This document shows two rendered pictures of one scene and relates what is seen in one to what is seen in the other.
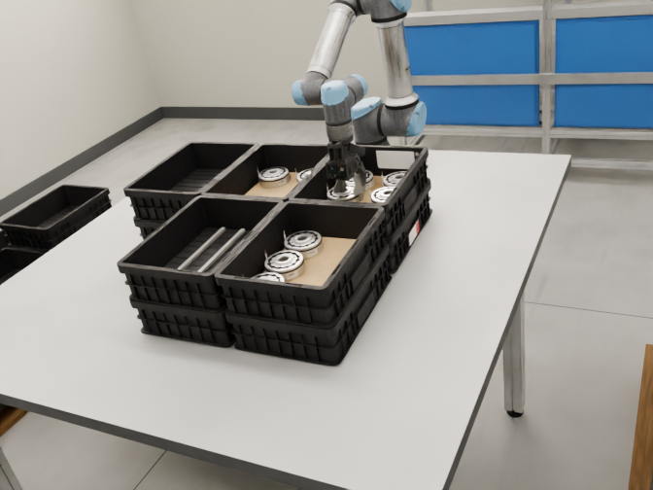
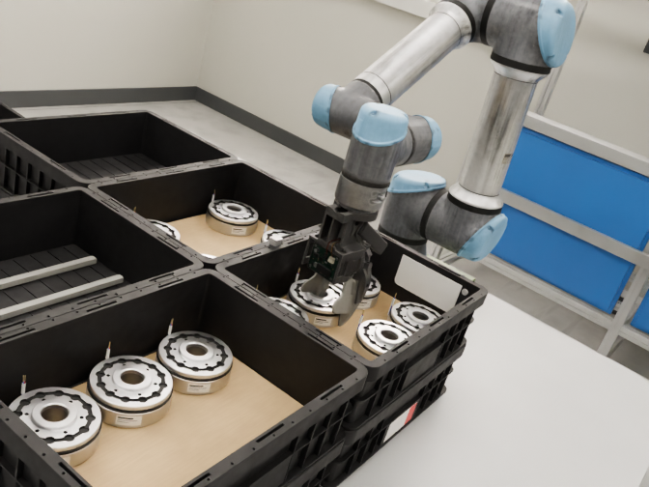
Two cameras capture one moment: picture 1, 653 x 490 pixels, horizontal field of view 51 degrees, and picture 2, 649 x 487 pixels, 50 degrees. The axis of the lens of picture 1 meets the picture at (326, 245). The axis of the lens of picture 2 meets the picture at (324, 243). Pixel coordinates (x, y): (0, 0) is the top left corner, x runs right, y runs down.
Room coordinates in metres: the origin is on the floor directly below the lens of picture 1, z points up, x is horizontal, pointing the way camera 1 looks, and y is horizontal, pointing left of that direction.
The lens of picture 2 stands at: (0.86, -0.07, 1.43)
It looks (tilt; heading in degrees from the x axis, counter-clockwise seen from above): 24 degrees down; 1
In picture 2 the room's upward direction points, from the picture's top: 16 degrees clockwise
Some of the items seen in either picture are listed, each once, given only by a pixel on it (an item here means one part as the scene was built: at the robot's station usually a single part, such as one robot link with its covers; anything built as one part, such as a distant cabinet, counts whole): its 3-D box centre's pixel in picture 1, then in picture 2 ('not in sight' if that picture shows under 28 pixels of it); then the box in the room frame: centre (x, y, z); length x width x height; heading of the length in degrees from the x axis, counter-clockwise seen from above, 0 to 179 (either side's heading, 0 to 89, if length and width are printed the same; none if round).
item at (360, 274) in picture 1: (307, 261); (170, 407); (1.52, 0.06, 0.87); 0.40 x 0.30 x 0.11; 151
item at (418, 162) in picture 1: (361, 175); (359, 285); (1.87, -0.14, 0.92); 0.40 x 0.30 x 0.02; 151
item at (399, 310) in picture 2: (399, 179); (419, 319); (1.93, -0.26, 0.86); 0.10 x 0.10 x 0.01
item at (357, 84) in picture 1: (345, 91); (400, 136); (1.97, -0.13, 1.15); 0.11 x 0.11 x 0.08; 59
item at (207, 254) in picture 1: (209, 251); (22, 289); (1.66, 0.32, 0.87); 0.40 x 0.30 x 0.11; 151
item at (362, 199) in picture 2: (340, 129); (361, 192); (1.87, -0.10, 1.07); 0.08 x 0.08 x 0.05
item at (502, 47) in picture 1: (470, 76); (555, 214); (3.63, -0.92, 0.60); 0.72 x 0.03 x 0.56; 60
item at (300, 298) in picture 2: (343, 192); (319, 296); (1.90, -0.08, 0.86); 0.10 x 0.10 x 0.01
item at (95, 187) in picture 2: (273, 171); (227, 208); (2.01, 0.13, 0.92); 0.40 x 0.30 x 0.02; 151
